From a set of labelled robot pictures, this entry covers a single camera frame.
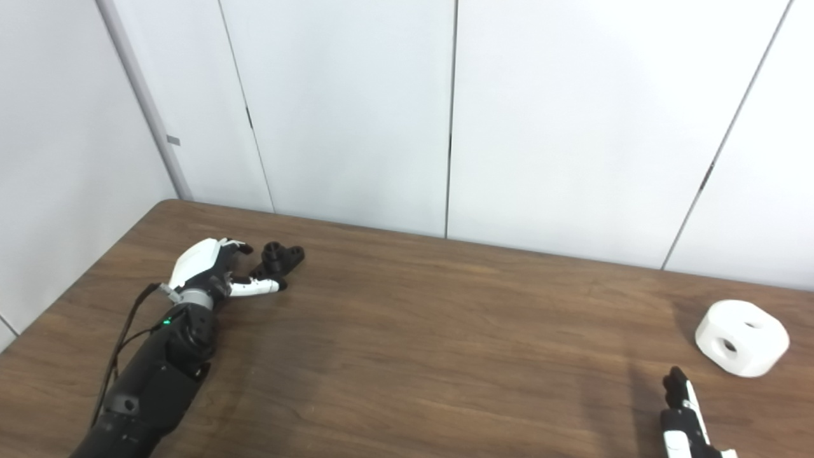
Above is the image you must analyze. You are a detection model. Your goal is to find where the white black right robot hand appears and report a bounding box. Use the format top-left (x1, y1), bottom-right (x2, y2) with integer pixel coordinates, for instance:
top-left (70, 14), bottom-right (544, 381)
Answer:
top-left (659, 366), bottom-right (738, 458)

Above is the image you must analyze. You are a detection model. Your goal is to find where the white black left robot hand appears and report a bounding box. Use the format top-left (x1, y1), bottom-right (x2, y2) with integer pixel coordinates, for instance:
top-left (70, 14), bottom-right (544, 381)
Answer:
top-left (167, 237), bottom-right (287, 300)

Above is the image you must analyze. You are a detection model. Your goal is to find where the black plastic holder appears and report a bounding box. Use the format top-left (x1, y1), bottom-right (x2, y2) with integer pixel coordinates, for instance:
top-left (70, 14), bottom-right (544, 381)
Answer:
top-left (249, 241), bottom-right (305, 284)

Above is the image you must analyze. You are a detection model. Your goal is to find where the white cube block with holes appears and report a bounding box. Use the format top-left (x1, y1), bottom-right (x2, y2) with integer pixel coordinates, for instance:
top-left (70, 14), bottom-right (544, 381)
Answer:
top-left (694, 300), bottom-right (790, 378)

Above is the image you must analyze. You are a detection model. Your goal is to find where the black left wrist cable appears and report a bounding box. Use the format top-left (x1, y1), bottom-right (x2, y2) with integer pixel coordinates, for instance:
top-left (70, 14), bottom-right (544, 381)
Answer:
top-left (91, 283), bottom-right (182, 428)

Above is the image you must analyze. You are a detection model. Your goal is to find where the grey wall post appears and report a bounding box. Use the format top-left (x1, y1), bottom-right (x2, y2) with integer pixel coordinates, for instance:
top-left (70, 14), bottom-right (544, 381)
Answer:
top-left (95, 0), bottom-right (193, 202)

